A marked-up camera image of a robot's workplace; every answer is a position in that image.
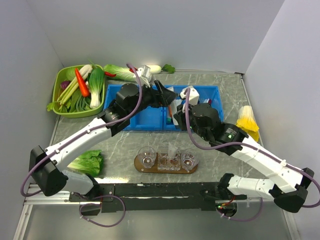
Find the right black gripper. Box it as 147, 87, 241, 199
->
173, 100, 211, 142

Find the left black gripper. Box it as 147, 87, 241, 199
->
127, 80, 178, 119

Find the white toothpaste tube blue cap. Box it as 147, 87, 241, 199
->
170, 94, 182, 129

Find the white red toothpaste tube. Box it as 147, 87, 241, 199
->
167, 142, 181, 161

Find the clear plastic cup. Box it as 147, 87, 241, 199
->
180, 148, 200, 172
137, 146, 157, 168

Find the clear square organizer tray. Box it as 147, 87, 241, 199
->
157, 152, 181, 172

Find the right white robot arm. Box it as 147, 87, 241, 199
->
173, 103, 314, 213

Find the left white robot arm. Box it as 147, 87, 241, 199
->
28, 80, 178, 201

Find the orange toothpaste tube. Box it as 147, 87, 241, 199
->
167, 105, 172, 118

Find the brown wooden oval tray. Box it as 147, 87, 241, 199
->
134, 153, 198, 175

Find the white radish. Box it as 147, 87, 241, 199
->
147, 64, 176, 74

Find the left blue storage bin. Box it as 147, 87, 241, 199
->
104, 84, 164, 131

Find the blue storage bin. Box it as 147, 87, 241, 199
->
104, 84, 164, 131
162, 85, 224, 131

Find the right blue storage bin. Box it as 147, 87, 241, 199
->
162, 85, 224, 131

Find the napa cabbage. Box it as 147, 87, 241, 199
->
103, 64, 136, 82

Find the red chili pepper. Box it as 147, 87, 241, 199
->
104, 71, 116, 78

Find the yellow baby cabbage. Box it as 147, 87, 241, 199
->
236, 105, 260, 142

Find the bok choy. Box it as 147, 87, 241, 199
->
88, 67, 105, 109

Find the orange carrot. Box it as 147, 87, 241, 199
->
75, 68, 90, 98

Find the white green leek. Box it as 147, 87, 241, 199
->
57, 64, 93, 106

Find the green bean bunch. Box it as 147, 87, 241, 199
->
58, 89, 91, 113

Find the green lettuce head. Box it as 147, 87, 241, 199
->
67, 149, 104, 177

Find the purple onion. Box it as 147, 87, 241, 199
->
60, 80, 71, 91

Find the green plastic basket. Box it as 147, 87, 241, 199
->
46, 64, 106, 118

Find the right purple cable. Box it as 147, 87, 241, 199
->
182, 89, 320, 209

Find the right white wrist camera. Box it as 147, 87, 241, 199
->
179, 85, 200, 106

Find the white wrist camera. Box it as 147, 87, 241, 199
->
179, 85, 200, 106
137, 65, 153, 88

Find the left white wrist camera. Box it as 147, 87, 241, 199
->
137, 65, 153, 88

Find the black base frame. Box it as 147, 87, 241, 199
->
69, 182, 247, 213

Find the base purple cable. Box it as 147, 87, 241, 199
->
78, 194, 127, 228

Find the aluminium rail frame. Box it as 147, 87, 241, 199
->
13, 191, 70, 240

